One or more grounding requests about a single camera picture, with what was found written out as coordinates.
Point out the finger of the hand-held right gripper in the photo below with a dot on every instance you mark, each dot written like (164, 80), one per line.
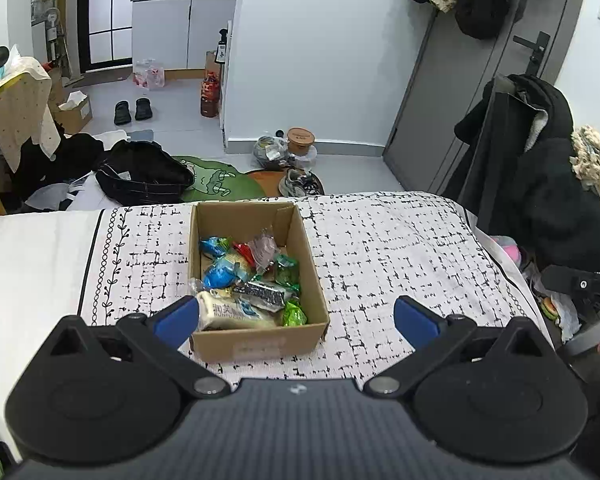
(570, 282)

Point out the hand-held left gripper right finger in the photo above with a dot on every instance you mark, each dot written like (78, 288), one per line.
(415, 322)

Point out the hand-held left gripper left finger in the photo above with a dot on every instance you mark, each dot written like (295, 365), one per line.
(177, 322)

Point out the white bread packet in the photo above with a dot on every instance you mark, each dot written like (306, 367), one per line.
(230, 312)

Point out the large blue snack packet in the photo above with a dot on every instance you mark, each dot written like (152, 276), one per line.
(220, 274)

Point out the small blue snack packet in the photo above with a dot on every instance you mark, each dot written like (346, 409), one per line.
(215, 245)

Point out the brown cardboard box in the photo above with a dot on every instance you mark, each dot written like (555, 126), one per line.
(260, 347)

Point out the black white snack packet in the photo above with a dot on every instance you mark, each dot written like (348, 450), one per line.
(260, 294)

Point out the red snack packet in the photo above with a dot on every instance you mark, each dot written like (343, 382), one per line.
(242, 251)

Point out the clear purple snack packet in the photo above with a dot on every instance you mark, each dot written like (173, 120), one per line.
(262, 250)

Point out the light green snack packet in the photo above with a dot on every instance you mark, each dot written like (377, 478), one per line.
(294, 316)

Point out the dark green snack packet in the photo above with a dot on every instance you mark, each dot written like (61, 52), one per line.
(286, 270)

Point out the burger toy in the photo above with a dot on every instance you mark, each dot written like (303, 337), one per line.
(551, 307)

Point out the white plastic bag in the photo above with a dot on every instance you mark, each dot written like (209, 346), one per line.
(567, 320)

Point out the pink plush toy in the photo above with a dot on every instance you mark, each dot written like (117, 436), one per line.
(510, 250)

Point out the black white printed blanket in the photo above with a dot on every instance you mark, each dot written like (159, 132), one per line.
(380, 260)

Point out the black coat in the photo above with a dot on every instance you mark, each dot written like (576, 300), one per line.
(545, 200)

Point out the beige fringed cloth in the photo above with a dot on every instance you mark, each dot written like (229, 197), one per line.
(592, 160)

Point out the green cartoon rug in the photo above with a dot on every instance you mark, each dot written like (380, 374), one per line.
(215, 180)

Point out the white bed sheet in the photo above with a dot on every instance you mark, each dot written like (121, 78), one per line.
(30, 270)

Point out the white grey clothes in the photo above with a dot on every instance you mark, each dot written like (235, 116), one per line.
(80, 195)

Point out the orange round mat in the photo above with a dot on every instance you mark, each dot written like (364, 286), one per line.
(265, 182)

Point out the grey plastic bag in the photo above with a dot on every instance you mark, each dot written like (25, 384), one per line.
(270, 150)

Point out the black clothes pile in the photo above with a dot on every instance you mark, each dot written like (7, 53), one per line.
(65, 155)

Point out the brown lidded bowl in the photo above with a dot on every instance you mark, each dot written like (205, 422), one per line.
(300, 140)

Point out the red oil bottle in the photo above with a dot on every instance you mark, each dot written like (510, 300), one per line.
(210, 97)

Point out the floor cardboard box with tissue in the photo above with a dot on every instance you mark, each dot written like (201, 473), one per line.
(75, 117)

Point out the grey door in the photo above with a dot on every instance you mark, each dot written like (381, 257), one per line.
(430, 85)

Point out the pink plastic bag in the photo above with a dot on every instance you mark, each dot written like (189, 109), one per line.
(149, 74)

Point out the spotted tablecloth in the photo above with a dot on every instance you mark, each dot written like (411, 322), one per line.
(15, 105)

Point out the black spray bottle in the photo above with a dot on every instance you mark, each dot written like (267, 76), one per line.
(221, 47)

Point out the white kitchen cabinet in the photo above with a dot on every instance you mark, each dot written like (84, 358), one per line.
(170, 30)

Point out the black framed glass door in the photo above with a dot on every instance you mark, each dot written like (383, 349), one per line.
(105, 10)

